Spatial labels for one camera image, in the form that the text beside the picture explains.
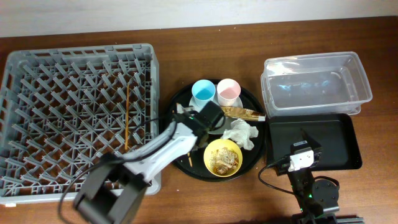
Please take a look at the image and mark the wooden chopstick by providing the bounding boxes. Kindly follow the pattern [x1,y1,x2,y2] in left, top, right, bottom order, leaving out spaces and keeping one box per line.
[124,83,129,152]
[187,152,193,167]

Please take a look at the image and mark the yellow bowl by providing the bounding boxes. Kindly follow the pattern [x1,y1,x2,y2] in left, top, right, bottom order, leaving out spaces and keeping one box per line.
[203,139,243,177]

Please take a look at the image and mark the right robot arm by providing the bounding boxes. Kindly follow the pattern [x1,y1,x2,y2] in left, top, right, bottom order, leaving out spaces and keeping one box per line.
[277,130,364,224]

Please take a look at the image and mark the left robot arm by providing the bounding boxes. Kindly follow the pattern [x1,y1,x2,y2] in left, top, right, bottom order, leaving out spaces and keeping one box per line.
[73,101,224,224]

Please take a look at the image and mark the grey plastic dishwasher rack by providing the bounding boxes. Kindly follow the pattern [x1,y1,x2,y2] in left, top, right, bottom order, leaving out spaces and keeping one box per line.
[1,44,159,205]

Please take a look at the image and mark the white round plate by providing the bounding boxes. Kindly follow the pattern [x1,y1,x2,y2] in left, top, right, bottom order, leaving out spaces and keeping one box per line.
[189,97,243,135]

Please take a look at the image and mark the black rectangular tray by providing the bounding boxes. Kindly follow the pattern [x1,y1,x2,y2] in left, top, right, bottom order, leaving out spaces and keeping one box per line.
[267,114,363,171]

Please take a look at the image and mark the blue plastic cup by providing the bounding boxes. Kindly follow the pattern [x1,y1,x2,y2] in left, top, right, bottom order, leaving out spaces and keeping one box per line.
[192,80,216,106]

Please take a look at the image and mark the gold foil snack wrapper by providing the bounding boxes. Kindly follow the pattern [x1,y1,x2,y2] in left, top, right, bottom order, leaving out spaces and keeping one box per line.
[221,106,266,122]

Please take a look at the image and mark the pink plastic cup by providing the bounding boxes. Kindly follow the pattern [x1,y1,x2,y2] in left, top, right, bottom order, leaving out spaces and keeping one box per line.
[216,78,241,106]

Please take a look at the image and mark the food scraps in bowl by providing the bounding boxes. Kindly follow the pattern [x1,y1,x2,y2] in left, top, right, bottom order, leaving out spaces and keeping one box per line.
[210,147,239,176]

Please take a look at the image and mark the round black serving tray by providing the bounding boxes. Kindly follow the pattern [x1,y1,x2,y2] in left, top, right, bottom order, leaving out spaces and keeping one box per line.
[159,83,266,182]

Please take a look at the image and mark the crumpled white paper napkin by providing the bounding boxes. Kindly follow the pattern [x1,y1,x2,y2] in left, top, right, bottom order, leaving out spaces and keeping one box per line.
[221,119,259,151]

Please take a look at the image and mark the clear plastic storage bin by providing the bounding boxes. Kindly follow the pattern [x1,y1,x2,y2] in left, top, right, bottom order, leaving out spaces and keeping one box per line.
[261,52,373,118]

